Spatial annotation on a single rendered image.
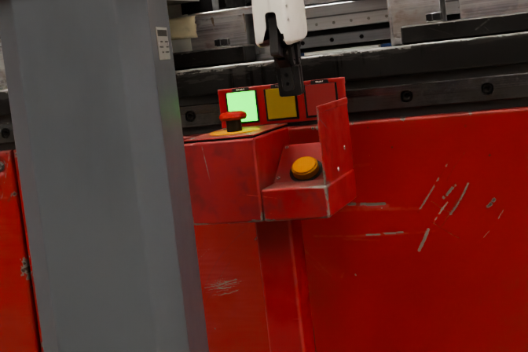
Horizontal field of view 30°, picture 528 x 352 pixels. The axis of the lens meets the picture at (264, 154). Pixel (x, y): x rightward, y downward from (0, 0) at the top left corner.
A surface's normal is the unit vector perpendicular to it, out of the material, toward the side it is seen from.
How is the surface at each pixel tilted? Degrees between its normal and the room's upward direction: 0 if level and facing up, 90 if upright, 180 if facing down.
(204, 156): 90
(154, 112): 90
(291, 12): 92
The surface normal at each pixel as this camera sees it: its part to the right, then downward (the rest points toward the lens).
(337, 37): -0.35, 0.13
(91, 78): -0.11, 0.11
